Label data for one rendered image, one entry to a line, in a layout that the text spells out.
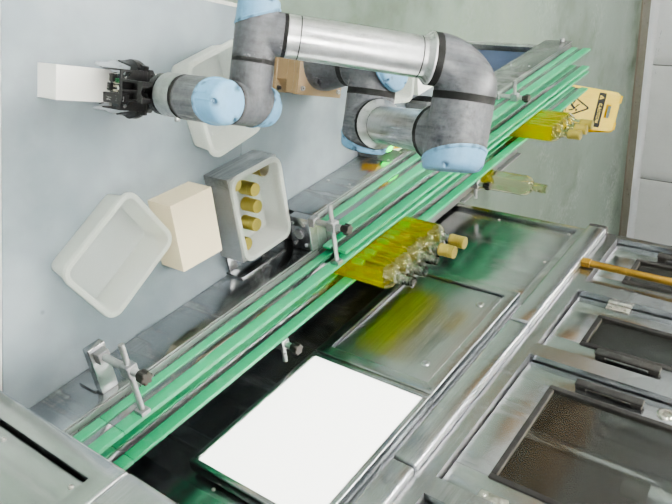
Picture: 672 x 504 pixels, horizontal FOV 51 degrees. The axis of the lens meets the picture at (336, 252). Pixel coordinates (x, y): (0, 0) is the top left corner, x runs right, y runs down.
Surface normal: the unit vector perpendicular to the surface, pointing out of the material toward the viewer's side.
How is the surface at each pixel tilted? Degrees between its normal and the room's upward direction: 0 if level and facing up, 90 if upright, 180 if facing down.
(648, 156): 90
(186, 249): 0
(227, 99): 0
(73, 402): 90
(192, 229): 0
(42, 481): 90
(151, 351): 90
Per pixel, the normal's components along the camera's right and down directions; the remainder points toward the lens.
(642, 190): -0.60, 0.45
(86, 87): 0.79, 0.22
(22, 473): -0.11, -0.86
